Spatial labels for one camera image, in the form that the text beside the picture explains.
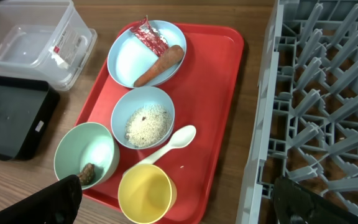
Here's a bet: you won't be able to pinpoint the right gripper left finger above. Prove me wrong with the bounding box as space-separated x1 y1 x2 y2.
0 175 82 224

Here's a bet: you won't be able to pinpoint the brown food scrap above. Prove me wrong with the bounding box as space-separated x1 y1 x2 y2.
77 163 95 186

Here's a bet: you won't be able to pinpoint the black rectangular tray bin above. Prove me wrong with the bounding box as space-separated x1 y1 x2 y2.
0 76 60 161

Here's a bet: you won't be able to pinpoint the mint green bowl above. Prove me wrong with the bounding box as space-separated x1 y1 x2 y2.
53 122 120 190

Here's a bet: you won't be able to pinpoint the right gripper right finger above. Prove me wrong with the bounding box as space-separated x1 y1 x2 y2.
272 177 358 224

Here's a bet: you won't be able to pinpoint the yellow plastic cup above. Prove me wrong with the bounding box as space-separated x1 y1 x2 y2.
117 164 177 224

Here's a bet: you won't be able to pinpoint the light blue plate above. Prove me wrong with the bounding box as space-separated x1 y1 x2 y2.
107 20 187 88

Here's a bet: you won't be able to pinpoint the red serving tray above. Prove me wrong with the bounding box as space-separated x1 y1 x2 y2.
75 23 244 224

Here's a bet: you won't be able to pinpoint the light blue rice bowl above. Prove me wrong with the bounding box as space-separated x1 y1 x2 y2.
111 86 175 150

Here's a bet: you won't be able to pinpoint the orange carrot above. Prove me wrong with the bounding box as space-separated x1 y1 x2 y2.
134 45 185 87

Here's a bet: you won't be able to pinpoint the clear plastic storage bin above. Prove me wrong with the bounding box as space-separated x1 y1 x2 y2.
0 1 98 91

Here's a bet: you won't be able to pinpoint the red snack wrapper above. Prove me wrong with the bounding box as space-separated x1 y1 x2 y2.
130 16 169 57

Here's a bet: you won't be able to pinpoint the grey dishwasher rack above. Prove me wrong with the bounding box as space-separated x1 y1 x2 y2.
236 0 358 223

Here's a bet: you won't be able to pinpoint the white plastic spoon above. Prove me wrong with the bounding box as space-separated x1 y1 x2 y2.
135 125 196 166

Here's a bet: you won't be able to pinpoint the cooked rice leftovers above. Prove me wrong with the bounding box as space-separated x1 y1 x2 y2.
125 104 172 148

